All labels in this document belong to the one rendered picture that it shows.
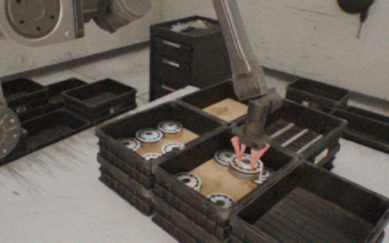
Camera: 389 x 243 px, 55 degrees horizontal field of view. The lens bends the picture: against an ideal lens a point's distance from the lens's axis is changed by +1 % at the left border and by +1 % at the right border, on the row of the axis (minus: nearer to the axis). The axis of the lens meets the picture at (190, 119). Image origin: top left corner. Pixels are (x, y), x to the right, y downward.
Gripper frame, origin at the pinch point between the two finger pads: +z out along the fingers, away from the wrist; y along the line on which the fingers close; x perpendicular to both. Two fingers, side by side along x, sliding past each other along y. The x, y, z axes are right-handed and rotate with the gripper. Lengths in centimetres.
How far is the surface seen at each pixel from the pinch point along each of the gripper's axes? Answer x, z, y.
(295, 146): -42.8, 11.5, 3.9
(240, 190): -3.0, 13.6, 1.8
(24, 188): 40, 30, 64
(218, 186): 0.7, 13.9, 8.0
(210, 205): 19.5, 5.1, -3.3
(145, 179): 18.3, 12.8, 24.1
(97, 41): -177, 70, 342
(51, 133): -12, 61, 146
